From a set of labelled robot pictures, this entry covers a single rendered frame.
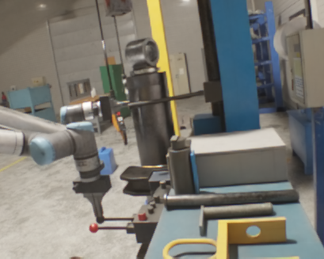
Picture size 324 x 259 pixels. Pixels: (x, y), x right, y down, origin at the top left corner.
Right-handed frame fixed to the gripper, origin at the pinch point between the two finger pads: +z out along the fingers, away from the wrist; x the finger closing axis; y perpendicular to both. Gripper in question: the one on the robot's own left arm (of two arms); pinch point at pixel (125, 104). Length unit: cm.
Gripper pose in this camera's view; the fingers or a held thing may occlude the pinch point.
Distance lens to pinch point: 151.5
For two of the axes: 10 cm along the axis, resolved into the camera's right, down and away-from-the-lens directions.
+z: 9.7, -1.8, 1.5
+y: -1.8, -1.4, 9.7
